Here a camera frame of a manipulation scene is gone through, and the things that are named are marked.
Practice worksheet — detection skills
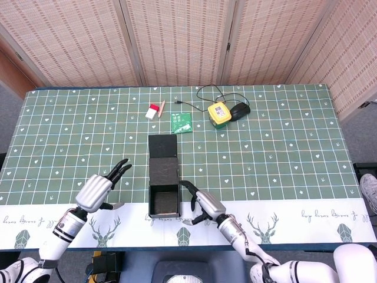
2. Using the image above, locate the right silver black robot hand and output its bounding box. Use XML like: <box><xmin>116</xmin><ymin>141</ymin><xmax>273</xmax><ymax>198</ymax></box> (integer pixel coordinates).
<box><xmin>179</xmin><ymin>180</ymin><xmax>227</xmax><ymax>227</ymax></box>

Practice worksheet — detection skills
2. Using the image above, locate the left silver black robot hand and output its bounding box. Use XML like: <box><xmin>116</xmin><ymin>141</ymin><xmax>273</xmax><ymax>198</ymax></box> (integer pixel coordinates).
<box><xmin>75</xmin><ymin>157</ymin><xmax>133</xmax><ymax>215</ymax></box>

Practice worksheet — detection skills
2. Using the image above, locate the black paper box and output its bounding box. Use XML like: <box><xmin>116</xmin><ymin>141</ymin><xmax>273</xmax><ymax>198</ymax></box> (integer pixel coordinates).
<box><xmin>148</xmin><ymin>134</ymin><xmax>181</xmax><ymax>219</ymax></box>

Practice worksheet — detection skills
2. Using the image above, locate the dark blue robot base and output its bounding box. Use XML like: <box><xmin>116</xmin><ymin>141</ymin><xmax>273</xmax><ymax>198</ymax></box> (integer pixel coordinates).
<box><xmin>119</xmin><ymin>250</ymin><xmax>248</xmax><ymax>283</ymax></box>

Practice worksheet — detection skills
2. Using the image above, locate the black electronics box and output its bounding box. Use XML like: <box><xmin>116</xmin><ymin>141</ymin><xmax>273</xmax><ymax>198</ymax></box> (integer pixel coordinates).
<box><xmin>91</xmin><ymin>251</ymin><xmax>124</xmax><ymax>274</ymax></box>

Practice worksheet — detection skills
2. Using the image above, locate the green tea sachet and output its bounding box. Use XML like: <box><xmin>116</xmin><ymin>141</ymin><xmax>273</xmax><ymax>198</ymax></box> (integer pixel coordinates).
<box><xmin>170</xmin><ymin>112</ymin><xmax>194</xmax><ymax>135</ymax></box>

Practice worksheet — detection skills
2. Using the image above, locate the yellow lid green container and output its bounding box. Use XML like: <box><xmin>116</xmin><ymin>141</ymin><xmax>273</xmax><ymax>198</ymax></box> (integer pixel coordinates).
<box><xmin>207</xmin><ymin>102</ymin><xmax>232</xmax><ymax>130</ymax></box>

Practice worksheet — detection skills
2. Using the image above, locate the black computer mouse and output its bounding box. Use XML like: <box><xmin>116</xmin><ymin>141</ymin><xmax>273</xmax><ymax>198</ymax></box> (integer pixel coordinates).
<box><xmin>229</xmin><ymin>103</ymin><xmax>251</xmax><ymax>122</ymax></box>

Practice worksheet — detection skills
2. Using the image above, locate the red white eraser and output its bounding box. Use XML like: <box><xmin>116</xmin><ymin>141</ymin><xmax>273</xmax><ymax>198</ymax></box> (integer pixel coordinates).
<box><xmin>145</xmin><ymin>103</ymin><xmax>161</xmax><ymax>120</ymax></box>

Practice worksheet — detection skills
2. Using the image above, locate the green grid tablecloth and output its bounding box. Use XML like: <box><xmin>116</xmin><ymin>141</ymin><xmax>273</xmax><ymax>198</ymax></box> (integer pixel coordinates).
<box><xmin>0</xmin><ymin>84</ymin><xmax>371</xmax><ymax>251</ymax></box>

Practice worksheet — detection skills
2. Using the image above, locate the brown wooden door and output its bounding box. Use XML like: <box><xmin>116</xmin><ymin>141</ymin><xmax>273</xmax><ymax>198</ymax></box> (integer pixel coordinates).
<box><xmin>0</xmin><ymin>38</ymin><xmax>39</xmax><ymax>100</ymax></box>

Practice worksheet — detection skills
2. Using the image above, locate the bamboo folding screen panel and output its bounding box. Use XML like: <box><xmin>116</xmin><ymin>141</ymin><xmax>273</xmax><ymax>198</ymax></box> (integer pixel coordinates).
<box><xmin>0</xmin><ymin>0</ymin><xmax>139</xmax><ymax>88</ymax></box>
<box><xmin>287</xmin><ymin>0</ymin><xmax>377</xmax><ymax>123</ymax></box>
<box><xmin>119</xmin><ymin>0</ymin><xmax>236</xmax><ymax>86</ymax></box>
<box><xmin>219</xmin><ymin>0</ymin><xmax>336</xmax><ymax>85</ymax></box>

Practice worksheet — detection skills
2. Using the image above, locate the black plastic case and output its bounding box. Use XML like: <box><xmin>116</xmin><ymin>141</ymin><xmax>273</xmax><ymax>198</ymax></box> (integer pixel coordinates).
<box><xmin>352</xmin><ymin>162</ymin><xmax>377</xmax><ymax>177</ymax></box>

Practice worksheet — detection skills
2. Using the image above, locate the white sneaker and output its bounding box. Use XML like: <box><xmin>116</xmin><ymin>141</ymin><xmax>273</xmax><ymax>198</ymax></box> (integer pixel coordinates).
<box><xmin>359</xmin><ymin>173</ymin><xmax>377</xmax><ymax>213</ymax></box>

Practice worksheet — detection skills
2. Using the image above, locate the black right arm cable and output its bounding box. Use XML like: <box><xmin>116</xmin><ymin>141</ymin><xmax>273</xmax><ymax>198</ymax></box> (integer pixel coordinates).
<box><xmin>244</xmin><ymin>241</ymin><xmax>277</xmax><ymax>283</ymax></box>

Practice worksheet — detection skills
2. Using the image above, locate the black mouse cable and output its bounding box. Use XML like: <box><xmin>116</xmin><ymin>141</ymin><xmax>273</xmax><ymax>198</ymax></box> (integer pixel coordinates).
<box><xmin>175</xmin><ymin>84</ymin><xmax>250</xmax><ymax>113</ymax></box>

